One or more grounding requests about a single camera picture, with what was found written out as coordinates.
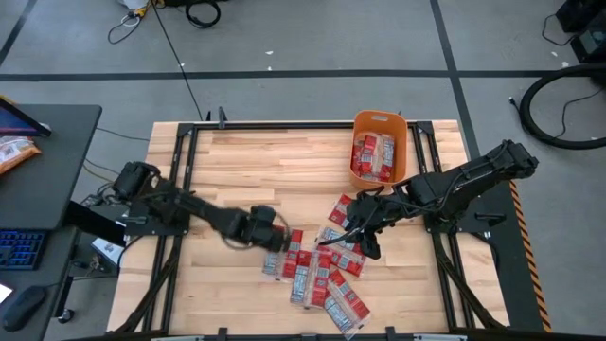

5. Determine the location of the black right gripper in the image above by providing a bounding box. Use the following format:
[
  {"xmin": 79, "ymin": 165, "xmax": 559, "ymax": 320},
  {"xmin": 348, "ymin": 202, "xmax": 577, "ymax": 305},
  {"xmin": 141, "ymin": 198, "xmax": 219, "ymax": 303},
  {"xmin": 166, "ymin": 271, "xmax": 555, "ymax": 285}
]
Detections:
[{"xmin": 345, "ymin": 191, "xmax": 398, "ymax": 260}]

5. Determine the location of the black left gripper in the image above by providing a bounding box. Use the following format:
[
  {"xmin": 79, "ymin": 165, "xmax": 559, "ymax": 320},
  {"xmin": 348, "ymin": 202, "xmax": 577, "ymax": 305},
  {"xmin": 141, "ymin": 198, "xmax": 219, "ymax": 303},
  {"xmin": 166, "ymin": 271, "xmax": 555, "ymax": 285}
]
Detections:
[{"xmin": 236, "ymin": 204, "xmax": 293, "ymax": 253}]

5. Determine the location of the orange plastic basket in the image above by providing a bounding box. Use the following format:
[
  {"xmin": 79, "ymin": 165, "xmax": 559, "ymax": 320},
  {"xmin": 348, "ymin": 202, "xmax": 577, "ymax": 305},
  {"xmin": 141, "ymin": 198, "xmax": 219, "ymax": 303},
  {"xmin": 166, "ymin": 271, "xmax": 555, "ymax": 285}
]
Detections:
[{"xmin": 348, "ymin": 109, "xmax": 409, "ymax": 190}]

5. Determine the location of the black hazard striped floor plate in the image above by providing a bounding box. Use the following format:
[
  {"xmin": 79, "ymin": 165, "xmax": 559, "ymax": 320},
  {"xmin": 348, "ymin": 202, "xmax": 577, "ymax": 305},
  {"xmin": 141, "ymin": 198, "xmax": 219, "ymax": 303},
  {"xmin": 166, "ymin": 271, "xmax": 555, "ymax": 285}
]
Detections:
[{"xmin": 471, "ymin": 163, "xmax": 553, "ymax": 332}]

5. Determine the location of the white box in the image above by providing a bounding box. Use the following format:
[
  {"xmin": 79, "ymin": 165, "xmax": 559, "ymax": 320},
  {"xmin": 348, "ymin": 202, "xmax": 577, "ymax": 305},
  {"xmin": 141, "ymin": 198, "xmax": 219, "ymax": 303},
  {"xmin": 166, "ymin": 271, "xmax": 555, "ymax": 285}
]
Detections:
[{"xmin": 90, "ymin": 236, "xmax": 125, "ymax": 266}]

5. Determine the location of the black control box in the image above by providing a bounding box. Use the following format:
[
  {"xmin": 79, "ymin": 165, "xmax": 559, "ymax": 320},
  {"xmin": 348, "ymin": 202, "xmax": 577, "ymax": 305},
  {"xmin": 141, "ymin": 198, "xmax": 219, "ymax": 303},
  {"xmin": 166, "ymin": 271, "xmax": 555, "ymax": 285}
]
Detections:
[{"xmin": 63, "ymin": 201, "xmax": 127, "ymax": 247}]

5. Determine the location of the black desk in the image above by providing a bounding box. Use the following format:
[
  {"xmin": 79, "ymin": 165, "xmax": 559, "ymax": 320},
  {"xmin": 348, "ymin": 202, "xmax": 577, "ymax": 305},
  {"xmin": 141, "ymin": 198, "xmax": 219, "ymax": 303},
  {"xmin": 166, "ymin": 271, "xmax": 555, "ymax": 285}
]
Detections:
[{"xmin": 0, "ymin": 103, "xmax": 103, "ymax": 341}]

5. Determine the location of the black keyboard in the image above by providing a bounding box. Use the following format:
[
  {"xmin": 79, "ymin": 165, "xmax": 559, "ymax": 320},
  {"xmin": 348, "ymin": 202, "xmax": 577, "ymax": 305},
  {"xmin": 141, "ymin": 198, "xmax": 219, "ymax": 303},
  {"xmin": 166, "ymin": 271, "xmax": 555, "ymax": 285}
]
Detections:
[{"xmin": 0, "ymin": 229, "xmax": 48, "ymax": 271}]

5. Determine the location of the black computer mouse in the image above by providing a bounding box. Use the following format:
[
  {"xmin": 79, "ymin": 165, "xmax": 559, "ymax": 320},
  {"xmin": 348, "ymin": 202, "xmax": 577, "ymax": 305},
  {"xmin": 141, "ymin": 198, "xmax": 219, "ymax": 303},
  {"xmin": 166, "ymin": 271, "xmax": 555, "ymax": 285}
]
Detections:
[{"xmin": 2, "ymin": 285, "xmax": 47, "ymax": 332}]

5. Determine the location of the orange snack bag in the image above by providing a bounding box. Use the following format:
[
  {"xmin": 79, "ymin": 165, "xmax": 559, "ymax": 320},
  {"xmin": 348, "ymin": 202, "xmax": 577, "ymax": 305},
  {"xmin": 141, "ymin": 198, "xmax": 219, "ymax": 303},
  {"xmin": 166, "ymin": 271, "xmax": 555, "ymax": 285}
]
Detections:
[{"xmin": 0, "ymin": 135, "xmax": 43, "ymax": 175}]

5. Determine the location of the tilted computer screen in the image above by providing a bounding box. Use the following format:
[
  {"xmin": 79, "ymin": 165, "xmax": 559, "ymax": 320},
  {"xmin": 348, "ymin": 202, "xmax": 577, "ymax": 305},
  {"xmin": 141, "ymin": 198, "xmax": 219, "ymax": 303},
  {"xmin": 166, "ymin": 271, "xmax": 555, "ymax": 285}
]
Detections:
[{"xmin": 0, "ymin": 96, "xmax": 52, "ymax": 138}]

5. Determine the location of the black equipment case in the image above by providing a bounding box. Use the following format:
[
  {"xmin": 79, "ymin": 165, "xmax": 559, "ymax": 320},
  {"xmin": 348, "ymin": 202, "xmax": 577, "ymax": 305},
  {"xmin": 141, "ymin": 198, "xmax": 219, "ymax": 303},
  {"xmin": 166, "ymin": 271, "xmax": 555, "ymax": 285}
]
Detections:
[{"xmin": 556, "ymin": 0, "xmax": 606, "ymax": 65}]

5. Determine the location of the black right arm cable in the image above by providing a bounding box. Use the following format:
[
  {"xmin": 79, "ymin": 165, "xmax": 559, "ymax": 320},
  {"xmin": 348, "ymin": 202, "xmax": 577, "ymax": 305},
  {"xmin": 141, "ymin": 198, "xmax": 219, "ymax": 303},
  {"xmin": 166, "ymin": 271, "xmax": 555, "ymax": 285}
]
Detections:
[{"xmin": 317, "ymin": 226, "xmax": 361, "ymax": 247}]

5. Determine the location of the black metal table frame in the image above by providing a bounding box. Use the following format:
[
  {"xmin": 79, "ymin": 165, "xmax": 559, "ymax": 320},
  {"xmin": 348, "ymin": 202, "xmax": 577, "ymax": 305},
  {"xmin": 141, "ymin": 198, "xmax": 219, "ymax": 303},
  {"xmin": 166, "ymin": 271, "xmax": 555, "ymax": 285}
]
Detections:
[{"xmin": 111, "ymin": 106, "xmax": 512, "ymax": 341}]

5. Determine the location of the thick black hose loop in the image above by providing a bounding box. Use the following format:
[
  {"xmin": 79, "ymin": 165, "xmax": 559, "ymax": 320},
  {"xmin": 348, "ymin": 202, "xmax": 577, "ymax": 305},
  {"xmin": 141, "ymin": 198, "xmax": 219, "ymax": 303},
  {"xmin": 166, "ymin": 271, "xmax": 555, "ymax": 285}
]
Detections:
[{"xmin": 519, "ymin": 63, "xmax": 606, "ymax": 151}]

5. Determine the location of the long black floor cable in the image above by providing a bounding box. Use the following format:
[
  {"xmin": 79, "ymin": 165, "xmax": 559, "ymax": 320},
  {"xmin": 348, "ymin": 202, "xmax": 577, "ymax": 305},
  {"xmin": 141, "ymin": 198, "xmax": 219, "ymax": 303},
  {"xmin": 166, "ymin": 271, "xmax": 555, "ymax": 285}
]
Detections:
[{"xmin": 151, "ymin": 0, "xmax": 205, "ymax": 122}]

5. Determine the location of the thin black floor cable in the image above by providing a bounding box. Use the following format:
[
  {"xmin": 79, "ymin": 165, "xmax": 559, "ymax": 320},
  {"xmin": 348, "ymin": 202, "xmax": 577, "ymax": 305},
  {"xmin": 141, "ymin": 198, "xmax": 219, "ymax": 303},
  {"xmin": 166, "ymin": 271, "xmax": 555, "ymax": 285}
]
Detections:
[
  {"xmin": 542, "ymin": 12, "xmax": 577, "ymax": 47},
  {"xmin": 508, "ymin": 87, "xmax": 606, "ymax": 141}
]

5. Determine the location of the black coiled cable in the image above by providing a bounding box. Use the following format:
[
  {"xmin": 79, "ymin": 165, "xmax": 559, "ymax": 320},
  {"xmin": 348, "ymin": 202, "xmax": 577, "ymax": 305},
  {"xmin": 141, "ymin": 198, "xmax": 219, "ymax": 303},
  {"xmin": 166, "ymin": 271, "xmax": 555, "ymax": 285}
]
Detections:
[{"xmin": 184, "ymin": 0, "xmax": 223, "ymax": 29}]

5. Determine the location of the white floor cable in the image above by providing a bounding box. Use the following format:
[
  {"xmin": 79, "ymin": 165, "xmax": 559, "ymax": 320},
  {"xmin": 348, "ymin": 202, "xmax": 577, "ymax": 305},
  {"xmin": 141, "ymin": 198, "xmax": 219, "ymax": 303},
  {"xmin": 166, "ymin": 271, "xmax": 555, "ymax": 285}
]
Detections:
[{"xmin": 107, "ymin": 11, "xmax": 143, "ymax": 45}]

